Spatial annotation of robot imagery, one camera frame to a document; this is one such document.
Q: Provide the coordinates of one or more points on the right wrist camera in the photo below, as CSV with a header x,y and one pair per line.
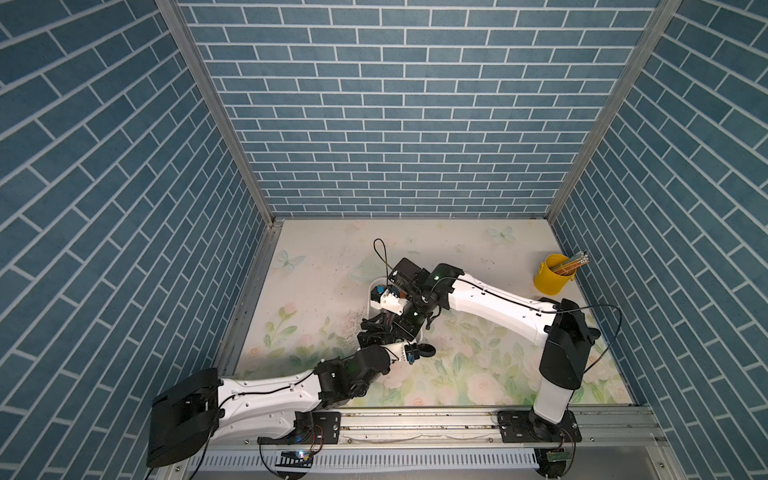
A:
x,y
403,290

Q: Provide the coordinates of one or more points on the floral table mat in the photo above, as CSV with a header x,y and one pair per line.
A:
x,y
316,294

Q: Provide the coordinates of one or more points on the yellow cup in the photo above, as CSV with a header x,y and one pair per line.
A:
x,y
546,280

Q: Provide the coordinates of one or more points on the aluminium front rail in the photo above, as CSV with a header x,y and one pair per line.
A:
x,y
583,427

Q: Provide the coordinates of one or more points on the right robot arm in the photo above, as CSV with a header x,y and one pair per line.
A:
x,y
559,328

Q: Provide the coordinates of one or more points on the white plastic storage box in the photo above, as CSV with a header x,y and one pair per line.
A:
x,y
400,327

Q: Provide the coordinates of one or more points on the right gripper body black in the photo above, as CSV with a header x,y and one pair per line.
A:
x,y
390,321

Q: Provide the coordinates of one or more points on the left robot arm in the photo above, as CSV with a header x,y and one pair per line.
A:
x,y
206,406

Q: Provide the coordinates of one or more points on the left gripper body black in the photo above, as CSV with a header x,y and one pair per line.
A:
x,y
369,340

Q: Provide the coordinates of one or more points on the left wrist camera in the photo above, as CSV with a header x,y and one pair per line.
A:
x,y
411,352

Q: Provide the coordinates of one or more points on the black spoon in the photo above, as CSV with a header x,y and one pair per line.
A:
x,y
423,350

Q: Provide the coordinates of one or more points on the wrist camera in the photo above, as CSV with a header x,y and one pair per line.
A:
x,y
411,352
403,290

